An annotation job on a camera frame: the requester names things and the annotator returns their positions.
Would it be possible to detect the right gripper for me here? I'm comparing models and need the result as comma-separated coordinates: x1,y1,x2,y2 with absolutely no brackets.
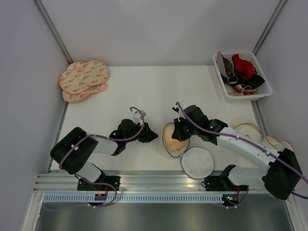
172,115,199,141

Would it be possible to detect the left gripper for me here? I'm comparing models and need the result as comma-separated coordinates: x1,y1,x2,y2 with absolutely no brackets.
125,121,158,143

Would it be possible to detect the white mesh laundry bag blue zipper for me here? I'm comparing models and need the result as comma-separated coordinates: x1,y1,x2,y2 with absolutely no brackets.
154,124,215,180

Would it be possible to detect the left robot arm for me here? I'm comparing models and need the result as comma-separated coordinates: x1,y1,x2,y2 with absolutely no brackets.
50,119,158,192

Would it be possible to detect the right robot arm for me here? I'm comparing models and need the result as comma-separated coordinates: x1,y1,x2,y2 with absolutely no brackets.
172,102,308,200

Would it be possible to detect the beige grey bra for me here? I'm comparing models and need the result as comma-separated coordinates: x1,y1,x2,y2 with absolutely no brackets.
217,51,235,78

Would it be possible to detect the floral laundry bag bottom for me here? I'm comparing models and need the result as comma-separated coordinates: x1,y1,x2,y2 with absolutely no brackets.
62,83,108,103

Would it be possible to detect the floral laundry bag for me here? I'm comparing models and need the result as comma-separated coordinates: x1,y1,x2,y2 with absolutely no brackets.
62,83,108,103
59,60,110,94

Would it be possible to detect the red bra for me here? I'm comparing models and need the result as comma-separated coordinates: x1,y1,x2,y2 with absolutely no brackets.
231,54,257,80

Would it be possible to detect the black bra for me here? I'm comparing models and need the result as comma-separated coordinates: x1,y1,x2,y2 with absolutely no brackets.
221,75,265,89

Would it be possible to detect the floral laundry bag top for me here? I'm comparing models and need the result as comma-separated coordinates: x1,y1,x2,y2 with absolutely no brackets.
59,60,110,94

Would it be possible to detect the cream laundry bag right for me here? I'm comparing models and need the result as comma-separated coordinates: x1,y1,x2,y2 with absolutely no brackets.
261,136,294,151

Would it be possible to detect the white plastic basket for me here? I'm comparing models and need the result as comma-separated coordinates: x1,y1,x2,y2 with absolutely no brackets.
212,51,272,101

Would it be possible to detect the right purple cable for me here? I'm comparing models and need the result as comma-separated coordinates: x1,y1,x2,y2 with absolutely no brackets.
175,101,308,200

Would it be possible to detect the purple cable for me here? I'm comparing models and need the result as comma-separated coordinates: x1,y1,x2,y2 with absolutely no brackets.
59,107,145,183
175,101,308,200

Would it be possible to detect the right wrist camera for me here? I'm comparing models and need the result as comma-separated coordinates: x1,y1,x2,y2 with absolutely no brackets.
172,102,187,113

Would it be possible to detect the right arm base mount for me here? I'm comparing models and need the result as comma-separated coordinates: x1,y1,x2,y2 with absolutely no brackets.
201,176,248,192

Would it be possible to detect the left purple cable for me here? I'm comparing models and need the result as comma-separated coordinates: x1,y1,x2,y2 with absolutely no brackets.
59,107,145,183

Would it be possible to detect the white slotted cable duct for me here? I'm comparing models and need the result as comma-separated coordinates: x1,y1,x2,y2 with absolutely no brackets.
43,193,223,204

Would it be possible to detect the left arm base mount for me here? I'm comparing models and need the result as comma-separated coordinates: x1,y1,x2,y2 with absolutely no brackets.
77,176,121,192

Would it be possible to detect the aluminium mounting rail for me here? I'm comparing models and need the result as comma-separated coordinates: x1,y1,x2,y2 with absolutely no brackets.
33,170,296,193

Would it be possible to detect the right aluminium frame post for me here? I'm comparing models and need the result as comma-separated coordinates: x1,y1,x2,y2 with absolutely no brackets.
252,0,289,55

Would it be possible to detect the aluminium frame post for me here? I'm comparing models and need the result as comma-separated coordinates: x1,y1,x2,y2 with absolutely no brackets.
252,0,289,55
33,0,73,64

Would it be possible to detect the left aluminium frame post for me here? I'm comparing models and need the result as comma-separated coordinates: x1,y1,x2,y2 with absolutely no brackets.
33,0,73,64

